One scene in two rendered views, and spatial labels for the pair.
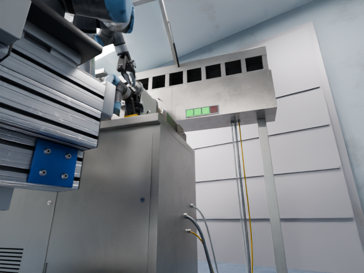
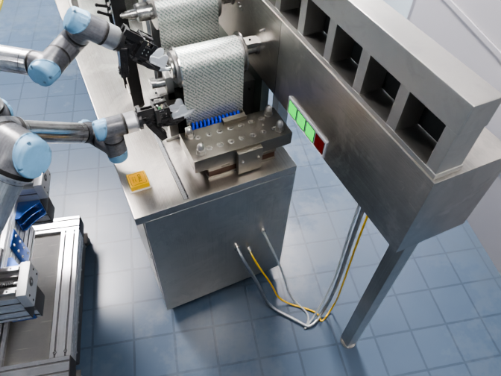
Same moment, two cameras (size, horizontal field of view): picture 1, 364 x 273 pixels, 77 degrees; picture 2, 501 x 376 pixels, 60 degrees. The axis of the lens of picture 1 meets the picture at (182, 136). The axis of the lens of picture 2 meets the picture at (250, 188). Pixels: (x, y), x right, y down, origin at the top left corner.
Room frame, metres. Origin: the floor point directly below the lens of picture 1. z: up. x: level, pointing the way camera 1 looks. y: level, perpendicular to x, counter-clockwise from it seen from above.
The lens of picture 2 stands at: (0.60, -0.80, 2.18)
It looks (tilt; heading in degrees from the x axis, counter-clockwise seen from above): 51 degrees down; 45
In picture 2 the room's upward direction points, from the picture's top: 3 degrees clockwise
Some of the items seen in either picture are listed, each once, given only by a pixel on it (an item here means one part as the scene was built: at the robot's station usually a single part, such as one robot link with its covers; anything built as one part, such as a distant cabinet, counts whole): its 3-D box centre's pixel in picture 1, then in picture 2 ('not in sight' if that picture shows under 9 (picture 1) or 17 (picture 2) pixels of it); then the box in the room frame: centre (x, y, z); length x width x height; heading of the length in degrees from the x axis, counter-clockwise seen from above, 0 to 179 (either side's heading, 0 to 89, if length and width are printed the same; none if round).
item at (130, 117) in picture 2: (123, 92); (131, 121); (1.11, 0.33, 1.11); 0.08 x 0.05 x 0.08; 72
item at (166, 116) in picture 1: (166, 130); (235, 138); (1.41, 0.10, 1.00); 0.40 x 0.16 x 0.06; 162
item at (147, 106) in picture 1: (148, 115); (214, 99); (1.41, 0.23, 1.11); 0.23 x 0.01 x 0.18; 162
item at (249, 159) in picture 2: (180, 134); (249, 160); (1.40, 0.01, 0.97); 0.10 x 0.03 x 0.11; 162
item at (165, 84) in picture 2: (122, 115); (166, 107); (1.29, 0.37, 1.05); 0.06 x 0.05 x 0.31; 162
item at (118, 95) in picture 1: (110, 101); (112, 145); (1.03, 0.37, 1.01); 0.11 x 0.08 x 0.11; 103
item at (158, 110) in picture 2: (130, 97); (153, 114); (1.19, 0.30, 1.12); 0.12 x 0.08 x 0.09; 162
